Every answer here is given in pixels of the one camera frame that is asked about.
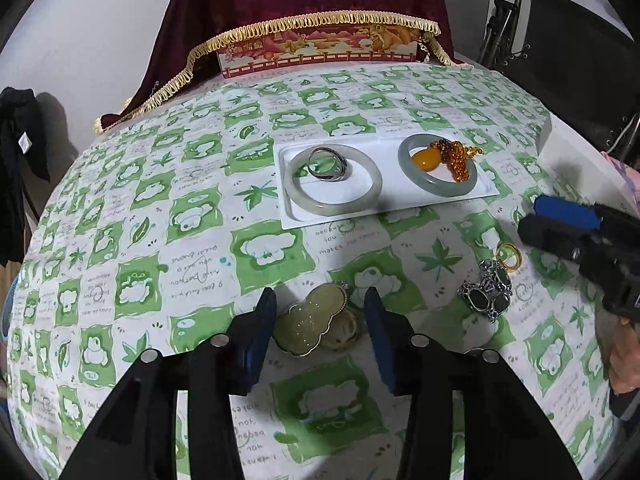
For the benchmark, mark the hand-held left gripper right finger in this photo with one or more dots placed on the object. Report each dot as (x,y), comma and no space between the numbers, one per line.
(382,330)

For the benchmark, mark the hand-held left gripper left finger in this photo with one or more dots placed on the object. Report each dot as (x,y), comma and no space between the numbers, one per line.
(262,320)

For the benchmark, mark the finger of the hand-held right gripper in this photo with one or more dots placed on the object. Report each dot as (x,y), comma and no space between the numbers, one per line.
(565,211)
(547,237)

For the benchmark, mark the pale jade leaf pendant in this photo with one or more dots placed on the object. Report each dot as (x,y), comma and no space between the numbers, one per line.
(346,338)

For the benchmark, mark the yellow jade gourd pendant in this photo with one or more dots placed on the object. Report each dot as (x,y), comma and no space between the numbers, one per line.
(307,322)

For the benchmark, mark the white plastic tray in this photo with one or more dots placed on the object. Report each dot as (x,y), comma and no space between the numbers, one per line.
(390,205)

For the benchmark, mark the person's right hand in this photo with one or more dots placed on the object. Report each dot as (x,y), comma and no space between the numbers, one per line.
(626,360)

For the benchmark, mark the pink cloth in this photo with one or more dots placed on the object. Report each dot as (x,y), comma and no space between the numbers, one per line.
(625,172)

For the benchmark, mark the pale jade bangle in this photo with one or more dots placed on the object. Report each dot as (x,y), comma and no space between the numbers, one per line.
(295,192)

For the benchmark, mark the black folding chair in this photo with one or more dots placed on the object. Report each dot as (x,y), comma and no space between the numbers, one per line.
(565,60)

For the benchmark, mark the dark green jade bangle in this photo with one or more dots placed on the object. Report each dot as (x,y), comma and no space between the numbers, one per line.
(407,172)

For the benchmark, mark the red decorated box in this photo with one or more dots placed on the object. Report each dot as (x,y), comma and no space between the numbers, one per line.
(320,50)

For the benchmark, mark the black hanging garment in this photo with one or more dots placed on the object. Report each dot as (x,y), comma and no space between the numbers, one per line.
(20,160)

